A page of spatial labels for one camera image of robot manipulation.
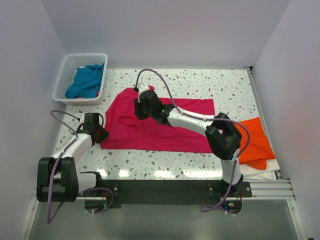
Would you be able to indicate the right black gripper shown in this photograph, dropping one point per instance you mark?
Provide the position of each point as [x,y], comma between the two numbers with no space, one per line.
[137,105]

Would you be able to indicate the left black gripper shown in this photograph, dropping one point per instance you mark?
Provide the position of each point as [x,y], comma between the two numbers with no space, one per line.
[104,134]

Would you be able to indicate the magenta t shirt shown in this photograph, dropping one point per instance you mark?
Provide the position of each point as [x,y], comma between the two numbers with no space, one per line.
[126,131]

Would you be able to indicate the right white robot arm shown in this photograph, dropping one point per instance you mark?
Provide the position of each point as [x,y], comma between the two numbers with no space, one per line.
[223,137]

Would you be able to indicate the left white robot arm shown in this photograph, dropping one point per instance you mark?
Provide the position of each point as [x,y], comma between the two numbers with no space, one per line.
[58,177]

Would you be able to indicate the pink garment in basket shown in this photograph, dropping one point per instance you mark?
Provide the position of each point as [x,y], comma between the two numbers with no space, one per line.
[97,94]

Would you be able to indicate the blue t shirt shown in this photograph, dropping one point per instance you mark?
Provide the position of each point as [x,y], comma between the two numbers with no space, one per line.
[86,82]

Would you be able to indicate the white plastic basket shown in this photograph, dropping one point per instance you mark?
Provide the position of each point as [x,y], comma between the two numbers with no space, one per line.
[65,78]

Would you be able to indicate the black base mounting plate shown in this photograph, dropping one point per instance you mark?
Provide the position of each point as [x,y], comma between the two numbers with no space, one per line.
[165,192]

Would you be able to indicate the folded orange t shirt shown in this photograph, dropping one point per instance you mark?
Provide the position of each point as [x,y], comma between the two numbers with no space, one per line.
[259,150]

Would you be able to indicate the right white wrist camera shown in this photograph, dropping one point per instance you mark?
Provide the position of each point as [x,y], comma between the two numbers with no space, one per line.
[141,87]

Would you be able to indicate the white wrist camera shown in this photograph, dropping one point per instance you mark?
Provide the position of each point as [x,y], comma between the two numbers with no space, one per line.
[81,118]
[141,87]

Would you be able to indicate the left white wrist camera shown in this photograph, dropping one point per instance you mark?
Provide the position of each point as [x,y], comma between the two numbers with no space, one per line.
[81,118]

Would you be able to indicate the aluminium frame rail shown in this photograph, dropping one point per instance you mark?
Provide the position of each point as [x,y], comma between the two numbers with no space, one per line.
[252,189]

